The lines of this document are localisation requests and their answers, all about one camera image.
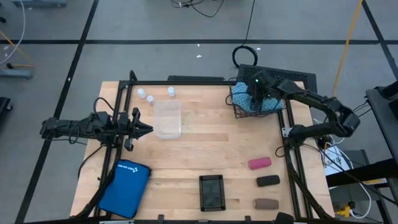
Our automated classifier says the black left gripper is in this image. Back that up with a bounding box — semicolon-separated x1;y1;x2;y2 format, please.
117;107;154;152

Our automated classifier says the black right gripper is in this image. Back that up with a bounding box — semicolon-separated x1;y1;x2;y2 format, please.
245;70;279;113

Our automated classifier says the clear plastic container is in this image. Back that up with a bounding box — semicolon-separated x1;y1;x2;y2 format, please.
153;100;183;140

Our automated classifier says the pink bandage roll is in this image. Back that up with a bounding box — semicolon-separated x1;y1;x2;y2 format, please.
248;157;272;170

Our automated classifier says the black bandage roll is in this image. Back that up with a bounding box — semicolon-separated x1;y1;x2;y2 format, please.
256;174;281;187

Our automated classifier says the brown bandage roll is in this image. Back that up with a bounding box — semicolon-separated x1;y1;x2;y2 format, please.
253;198;280;210

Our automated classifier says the blue patterned cloth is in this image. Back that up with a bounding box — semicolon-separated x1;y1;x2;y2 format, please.
231;82;285;113

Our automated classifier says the black perforated metal case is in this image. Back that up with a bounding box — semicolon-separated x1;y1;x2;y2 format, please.
237;63;318;108

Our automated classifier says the blue first aid pouch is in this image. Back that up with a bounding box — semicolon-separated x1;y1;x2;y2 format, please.
98;159;152;219

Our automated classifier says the black plastic basket tray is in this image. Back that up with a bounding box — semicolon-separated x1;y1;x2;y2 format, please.
198;174;227;213

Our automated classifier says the white printed paper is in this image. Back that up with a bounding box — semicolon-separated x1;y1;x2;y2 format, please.
323;145;354;177

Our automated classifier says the black side cart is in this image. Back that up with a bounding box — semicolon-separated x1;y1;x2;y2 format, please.
365;80;398;162

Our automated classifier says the black shelf bar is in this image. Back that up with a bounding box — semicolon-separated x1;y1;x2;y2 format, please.
325;157;398;188

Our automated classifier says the black rounded object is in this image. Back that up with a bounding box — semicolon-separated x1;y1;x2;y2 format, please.
275;212;295;224

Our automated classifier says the grey stand base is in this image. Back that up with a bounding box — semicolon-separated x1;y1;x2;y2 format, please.
0;68;34;80

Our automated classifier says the black floor object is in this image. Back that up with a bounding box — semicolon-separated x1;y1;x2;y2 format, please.
0;96;13;113

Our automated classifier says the yellow power plug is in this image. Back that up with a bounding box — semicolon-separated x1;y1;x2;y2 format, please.
335;203;354;218

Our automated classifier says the grey metal bar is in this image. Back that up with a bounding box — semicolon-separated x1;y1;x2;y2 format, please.
11;0;68;8

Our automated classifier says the black wire basket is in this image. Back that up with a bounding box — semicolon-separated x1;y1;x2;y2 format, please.
228;77;287;119

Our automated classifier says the coiled black cable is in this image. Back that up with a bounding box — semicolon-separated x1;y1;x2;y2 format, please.
231;0;259;70

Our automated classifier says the black aluminium table frame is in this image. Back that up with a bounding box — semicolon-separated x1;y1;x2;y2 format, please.
74;70;335;224

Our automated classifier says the black left arm base cable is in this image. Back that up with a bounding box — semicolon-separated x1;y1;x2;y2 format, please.
76;144;105;180

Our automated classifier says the black loose floor cable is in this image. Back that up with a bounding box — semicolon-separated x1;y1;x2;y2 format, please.
170;0;226;19

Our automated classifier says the long yellow cable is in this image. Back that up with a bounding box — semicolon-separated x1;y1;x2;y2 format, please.
331;0;364;96

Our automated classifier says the orange floor cable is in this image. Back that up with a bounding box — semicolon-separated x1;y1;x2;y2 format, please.
0;30;35;69

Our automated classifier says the white power cable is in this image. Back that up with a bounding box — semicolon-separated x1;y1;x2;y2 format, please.
349;182;373;219

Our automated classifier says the thin white floor cable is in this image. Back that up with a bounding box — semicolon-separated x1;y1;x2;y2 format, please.
0;0;26;67

